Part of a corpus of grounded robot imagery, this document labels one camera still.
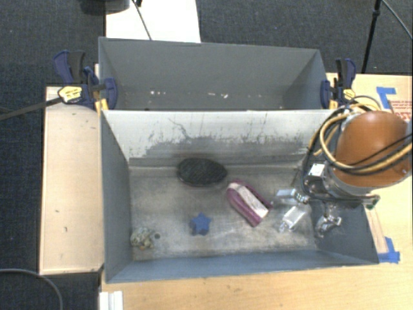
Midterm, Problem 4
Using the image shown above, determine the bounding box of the speckled toy frog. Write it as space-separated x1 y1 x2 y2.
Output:
130 226 156 250

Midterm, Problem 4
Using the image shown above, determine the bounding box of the purple and white brush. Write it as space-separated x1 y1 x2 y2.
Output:
225 179 274 228

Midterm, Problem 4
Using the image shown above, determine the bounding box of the grey metal bin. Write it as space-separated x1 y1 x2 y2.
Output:
97 36 381 284

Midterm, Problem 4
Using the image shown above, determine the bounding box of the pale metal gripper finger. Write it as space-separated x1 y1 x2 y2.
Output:
274 188 307 204
278 204 308 233

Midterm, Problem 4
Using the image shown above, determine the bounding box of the blue star block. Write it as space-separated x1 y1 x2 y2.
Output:
188 212 212 237

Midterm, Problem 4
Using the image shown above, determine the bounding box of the pale wood board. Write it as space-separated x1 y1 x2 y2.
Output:
38 85 106 276

